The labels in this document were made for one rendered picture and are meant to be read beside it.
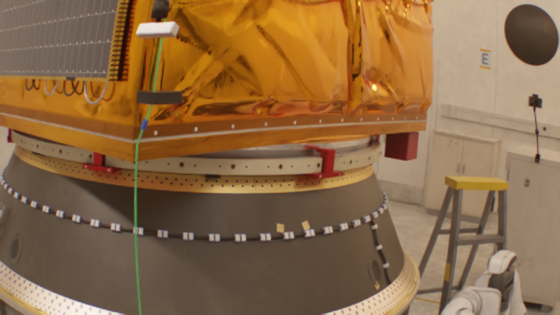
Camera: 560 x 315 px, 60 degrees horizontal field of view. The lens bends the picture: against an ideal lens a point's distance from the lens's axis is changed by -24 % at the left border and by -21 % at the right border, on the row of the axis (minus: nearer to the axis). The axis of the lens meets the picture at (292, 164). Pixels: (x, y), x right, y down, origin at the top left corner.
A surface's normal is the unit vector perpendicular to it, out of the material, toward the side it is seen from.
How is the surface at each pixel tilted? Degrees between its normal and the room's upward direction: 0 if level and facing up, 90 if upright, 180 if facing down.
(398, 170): 90
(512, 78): 90
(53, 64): 90
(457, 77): 90
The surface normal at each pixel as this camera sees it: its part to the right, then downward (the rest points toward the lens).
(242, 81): 0.75, 0.33
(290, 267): 0.52, -0.30
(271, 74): 0.85, 0.14
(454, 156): -0.53, 0.09
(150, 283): 0.14, -0.31
